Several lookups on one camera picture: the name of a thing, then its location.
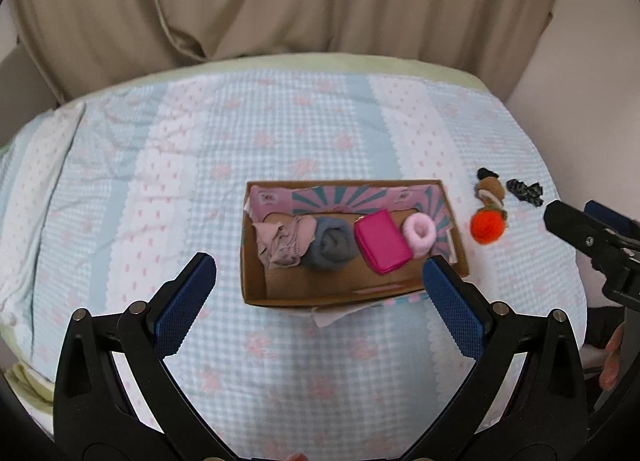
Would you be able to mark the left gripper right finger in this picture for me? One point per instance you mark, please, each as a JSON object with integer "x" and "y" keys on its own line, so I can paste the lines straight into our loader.
{"x": 523, "y": 399}

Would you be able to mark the orange plush fruit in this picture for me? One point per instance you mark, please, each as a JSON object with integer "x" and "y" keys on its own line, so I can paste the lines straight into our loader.
{"x": 487, "y": 225}

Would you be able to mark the person's right hand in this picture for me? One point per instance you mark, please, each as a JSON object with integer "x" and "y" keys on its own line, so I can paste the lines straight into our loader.
{"x": 611, "y": 367}

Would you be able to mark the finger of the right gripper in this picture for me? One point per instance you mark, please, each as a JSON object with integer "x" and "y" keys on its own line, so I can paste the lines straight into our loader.
{"x": 626, "y": 227}
{"x": 574, "y": 227}

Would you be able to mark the dusty pink cloth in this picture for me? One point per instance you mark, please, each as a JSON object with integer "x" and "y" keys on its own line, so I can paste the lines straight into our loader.
{"x": 283, "y": 245}

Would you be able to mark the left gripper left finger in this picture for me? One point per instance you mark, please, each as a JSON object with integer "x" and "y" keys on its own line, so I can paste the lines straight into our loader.
{"x": 114, "y": 398}

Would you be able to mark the black patterned scarf scrunchie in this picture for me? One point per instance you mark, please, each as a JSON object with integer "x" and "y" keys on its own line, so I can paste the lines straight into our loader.
{"x": 531, "y": 194}

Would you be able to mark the pink fluffy scrunchie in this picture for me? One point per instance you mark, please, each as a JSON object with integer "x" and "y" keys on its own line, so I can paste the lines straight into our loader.
{"x": 420, "y": 233}

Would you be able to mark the green sheet under bedspread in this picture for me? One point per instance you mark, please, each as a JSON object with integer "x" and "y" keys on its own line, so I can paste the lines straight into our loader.
{"x": 316, "y": 62}

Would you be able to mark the beige curtain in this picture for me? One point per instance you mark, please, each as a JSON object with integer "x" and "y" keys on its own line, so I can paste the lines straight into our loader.
{"x": 81, "y": 46}

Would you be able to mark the magenta leather pouch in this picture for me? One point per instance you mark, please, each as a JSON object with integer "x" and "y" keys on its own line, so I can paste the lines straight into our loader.
{"x": 381, "y": 242}

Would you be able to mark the black fuzzy scrunchie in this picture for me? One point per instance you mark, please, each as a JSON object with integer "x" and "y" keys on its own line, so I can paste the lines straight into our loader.
{"x": 484, "y": 173}

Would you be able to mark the cardboard box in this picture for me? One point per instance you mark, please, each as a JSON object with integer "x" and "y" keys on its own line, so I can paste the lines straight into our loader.
{"x": 273, "y": 202}

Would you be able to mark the blue pink checked bedspread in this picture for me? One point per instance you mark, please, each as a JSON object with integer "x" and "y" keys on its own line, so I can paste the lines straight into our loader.
{"x": 105, "y": 199}

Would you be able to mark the grey sock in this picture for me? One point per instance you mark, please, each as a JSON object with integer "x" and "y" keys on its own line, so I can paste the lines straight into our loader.
{"x": 334, "y": 245}

